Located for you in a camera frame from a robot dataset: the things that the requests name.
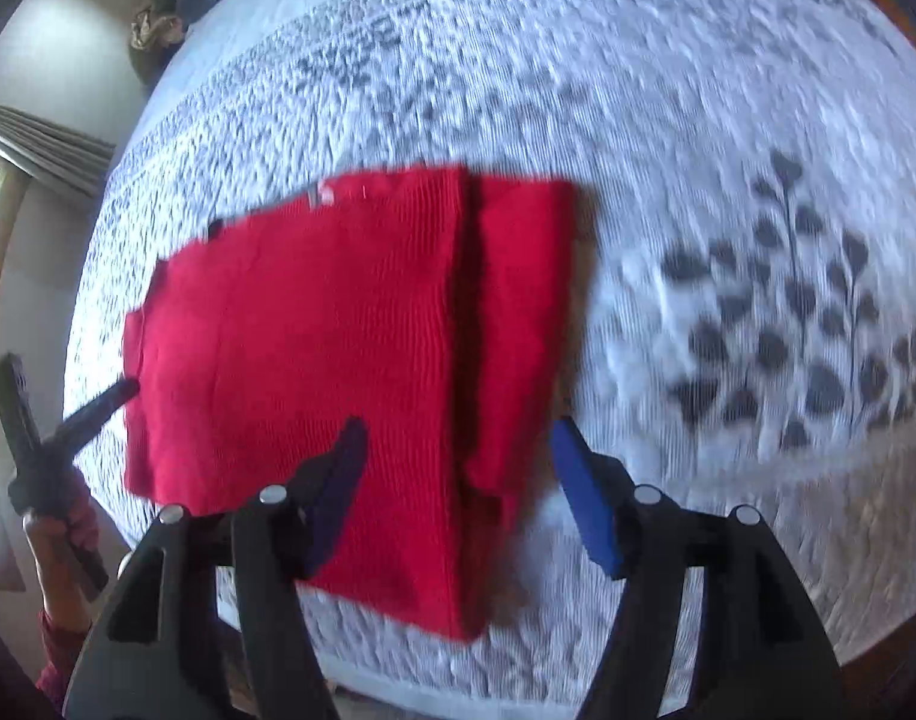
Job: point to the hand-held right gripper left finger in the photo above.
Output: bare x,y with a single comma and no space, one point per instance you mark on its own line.
338,487

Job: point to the person's left hand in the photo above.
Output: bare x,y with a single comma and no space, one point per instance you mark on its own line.
53,570

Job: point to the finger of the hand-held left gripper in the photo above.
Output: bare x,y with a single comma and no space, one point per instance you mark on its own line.
15,397
101,409

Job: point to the red knitted sweater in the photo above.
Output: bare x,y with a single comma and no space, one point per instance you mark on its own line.
315,330

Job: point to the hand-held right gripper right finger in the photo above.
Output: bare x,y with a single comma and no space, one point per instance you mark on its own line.
585,502

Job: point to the person's left forearm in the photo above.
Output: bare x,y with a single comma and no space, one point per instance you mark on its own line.
60,660

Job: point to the grey floral quilt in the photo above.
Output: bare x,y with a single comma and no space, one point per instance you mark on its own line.
728,127

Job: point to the beige crumpled cloth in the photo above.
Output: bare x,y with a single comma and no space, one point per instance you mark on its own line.
154,26

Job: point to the grey window curtain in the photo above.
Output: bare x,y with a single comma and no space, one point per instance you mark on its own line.
45,150

